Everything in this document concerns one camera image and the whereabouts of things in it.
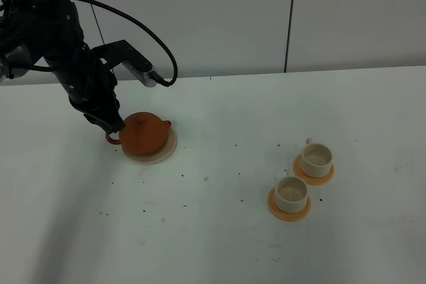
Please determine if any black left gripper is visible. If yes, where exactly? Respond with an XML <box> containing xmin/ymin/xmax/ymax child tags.
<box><xmin>3</xmin><ymin>0</ymin><xmax>124</xmax><ymax>134</ymax></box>

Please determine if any near white teacup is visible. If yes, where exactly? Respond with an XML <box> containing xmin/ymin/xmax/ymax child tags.
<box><xmin>274</xmin><ymin>170</ymin><xmax>308</xmax><ymax>214</ymax></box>

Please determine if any white teacup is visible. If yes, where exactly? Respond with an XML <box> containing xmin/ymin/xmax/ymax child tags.
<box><xmin>274</xmin><ymin>170</ymin><xmax>308</xmax><ymax>214</ymax></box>
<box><xmin>300</xmin><ymin>138</ymin><xmax>333</xmax><ymax>179</ymax></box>

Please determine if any far white teacup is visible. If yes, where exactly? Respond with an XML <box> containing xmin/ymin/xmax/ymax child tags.
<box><xmin>300</xmin><ymin>138</ymin><xmax>333</xmax><ymax>179</ymax></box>

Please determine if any cream round teapot saucer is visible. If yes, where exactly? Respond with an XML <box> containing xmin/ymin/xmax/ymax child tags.
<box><xmin>122</xmin><ymin>128</ymin><xmax>178</xmax><ymax>164</ymax></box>

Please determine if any orange coaster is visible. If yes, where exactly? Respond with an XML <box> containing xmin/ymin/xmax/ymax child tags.
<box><xmin>292</xmin><ymin>154</ymin><xmax>335</xmax><ymax>186</ymax></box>
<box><xmin>267</xmin><ymin>188</ymin><xmax>312</xmax><ymax>222</ymax></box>

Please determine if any brown clay teapot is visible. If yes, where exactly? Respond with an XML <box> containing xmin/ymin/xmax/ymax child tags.
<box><xmin>105</xmin><ymin>112</ymin><xmax>172</xmax><ymax>156</ymax></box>

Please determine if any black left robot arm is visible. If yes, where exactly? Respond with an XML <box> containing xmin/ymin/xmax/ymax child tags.
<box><xmin>1</xmin><ymin>0</ymin><xmax>124</xmax><ymax>134</ymax></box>

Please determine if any near orange coaster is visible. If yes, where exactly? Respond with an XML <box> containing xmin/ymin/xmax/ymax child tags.
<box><xmin>267</xmin><ymin>188</ymin><xmax>312</xmax><ymax>222</ymax></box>

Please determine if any black left camera cable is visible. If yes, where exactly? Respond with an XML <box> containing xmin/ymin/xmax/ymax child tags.
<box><xmin>0</xmin><ymin>0</ymin><xmax>178</xmax><ymax>87</ymax></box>

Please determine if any far orange coaster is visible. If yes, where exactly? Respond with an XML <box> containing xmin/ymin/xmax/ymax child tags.
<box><xmin>292</xmin><ymin>154</ymin><xmax>335</xmax><ymax>186</ymax></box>

